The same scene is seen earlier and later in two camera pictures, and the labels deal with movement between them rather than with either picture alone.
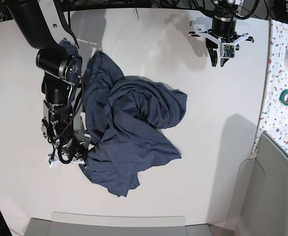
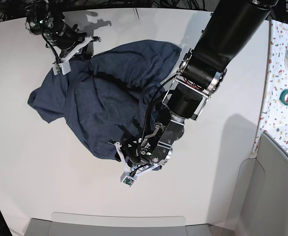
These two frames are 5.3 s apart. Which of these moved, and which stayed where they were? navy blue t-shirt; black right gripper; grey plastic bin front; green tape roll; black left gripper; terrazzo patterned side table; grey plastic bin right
Moved: black left gripper; navy blue t-shirt; black right gripper
Stayed: terrazzo patterned side table; grey plastic bin right; green tape roll; grey plastic bin front
